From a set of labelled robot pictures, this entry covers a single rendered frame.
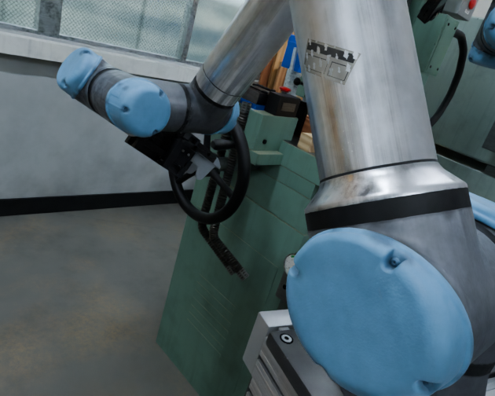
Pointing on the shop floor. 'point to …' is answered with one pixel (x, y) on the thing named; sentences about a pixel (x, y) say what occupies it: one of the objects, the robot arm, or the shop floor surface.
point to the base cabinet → (223, 295)
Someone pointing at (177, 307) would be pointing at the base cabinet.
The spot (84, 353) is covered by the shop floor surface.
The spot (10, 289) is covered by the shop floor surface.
